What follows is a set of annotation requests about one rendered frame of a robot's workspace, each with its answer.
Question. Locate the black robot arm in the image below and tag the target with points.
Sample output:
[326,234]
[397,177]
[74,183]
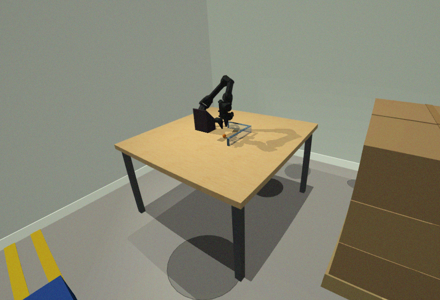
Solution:
[224,104]

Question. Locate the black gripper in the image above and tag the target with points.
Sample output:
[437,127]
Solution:
[220,120]

